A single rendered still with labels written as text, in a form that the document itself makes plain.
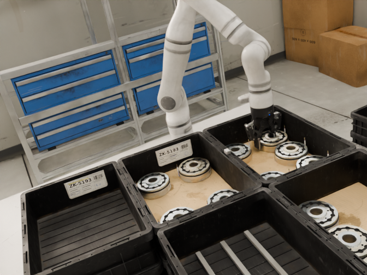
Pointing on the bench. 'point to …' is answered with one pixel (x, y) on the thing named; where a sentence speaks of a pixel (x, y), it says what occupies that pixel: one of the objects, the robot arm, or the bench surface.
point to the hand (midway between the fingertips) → (265, 141)
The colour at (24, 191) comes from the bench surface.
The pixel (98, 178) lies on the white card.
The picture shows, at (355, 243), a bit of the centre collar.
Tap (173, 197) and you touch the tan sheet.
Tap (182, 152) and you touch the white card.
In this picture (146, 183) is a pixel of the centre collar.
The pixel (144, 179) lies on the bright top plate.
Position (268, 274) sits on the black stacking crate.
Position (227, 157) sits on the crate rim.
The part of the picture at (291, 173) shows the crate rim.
